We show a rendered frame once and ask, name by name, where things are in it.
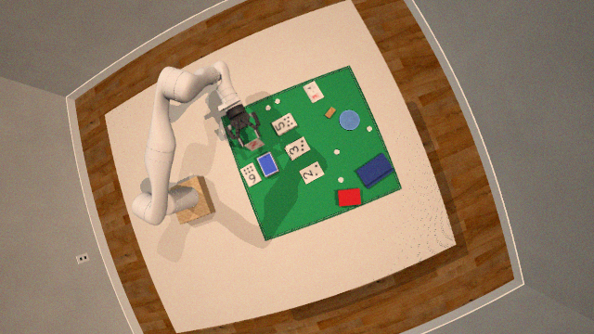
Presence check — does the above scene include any white printed card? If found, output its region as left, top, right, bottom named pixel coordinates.
left=303, top=81, right=324, bottom=103

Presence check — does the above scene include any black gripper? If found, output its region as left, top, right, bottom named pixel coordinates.
left=225, top=104, right=261, bottom=147

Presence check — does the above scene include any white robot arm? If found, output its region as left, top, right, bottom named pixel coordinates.
left=132, top=60, right=242, bottom=225

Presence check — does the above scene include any red block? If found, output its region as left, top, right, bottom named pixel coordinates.
left=338, top=188, right=361, bottom=206

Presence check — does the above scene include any blue flat disc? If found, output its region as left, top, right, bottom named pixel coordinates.
left=339, top=110, right=360, bottom=130

